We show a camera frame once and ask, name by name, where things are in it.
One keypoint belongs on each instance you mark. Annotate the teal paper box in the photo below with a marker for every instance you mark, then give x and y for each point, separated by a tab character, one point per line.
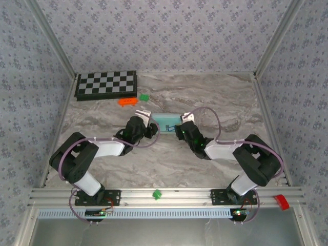
165	119

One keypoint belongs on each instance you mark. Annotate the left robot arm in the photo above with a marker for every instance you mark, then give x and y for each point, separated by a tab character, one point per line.
107	148

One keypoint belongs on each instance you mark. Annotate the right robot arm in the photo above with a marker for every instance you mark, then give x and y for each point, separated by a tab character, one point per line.
220	150

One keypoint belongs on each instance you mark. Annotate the orange plastic toy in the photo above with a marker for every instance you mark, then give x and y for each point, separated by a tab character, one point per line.
128	101

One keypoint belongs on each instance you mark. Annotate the green plastic block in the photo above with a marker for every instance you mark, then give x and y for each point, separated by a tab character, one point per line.
157	194
144	97

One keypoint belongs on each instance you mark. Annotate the black and white chessboard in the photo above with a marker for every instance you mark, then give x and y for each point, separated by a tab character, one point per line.
102	83

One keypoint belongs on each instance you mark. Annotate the grey metal panel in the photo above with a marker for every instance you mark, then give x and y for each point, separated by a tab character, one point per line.
166	233

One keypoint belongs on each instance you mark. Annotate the red plastic object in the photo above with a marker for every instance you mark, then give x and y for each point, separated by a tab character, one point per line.
282	202

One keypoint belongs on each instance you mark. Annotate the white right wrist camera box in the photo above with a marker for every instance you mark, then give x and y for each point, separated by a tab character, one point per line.
189	118

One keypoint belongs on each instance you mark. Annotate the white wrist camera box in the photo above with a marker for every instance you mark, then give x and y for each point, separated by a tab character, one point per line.
189	118
143	114

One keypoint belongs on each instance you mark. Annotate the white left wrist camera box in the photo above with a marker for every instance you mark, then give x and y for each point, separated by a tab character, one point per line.
143	114

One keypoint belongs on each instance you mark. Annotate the aluminium mounting rail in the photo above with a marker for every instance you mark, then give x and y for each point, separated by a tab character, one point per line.
179	197

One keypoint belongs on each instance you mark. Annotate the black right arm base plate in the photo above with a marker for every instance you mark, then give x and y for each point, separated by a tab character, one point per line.
217	197

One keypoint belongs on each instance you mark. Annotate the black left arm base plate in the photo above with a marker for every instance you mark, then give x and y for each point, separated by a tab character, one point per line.
112	197

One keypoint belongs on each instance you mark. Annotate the aluminium side rail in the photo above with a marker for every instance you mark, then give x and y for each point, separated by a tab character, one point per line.
66	102
264	107

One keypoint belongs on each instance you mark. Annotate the aluminium frame post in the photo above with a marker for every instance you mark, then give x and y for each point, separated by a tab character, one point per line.
276	38
54	38

